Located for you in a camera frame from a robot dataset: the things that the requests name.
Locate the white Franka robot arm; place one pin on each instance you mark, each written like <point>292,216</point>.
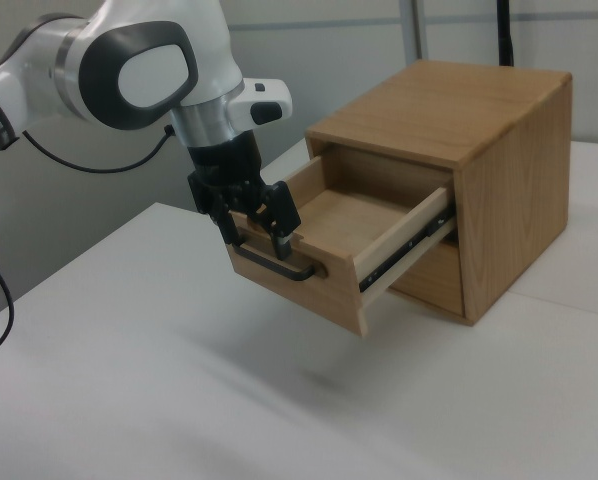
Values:
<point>144,75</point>

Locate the black pole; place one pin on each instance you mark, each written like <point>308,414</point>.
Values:
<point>505,35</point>

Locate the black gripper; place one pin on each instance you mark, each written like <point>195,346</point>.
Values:
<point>226,162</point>

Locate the grey upright partition post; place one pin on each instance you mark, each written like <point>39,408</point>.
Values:
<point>413,30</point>

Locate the wooden drawer with slot grip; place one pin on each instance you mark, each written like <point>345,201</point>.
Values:
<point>431,285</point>

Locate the wooden two-drawer cabinet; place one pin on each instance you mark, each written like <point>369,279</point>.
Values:
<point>509,200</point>

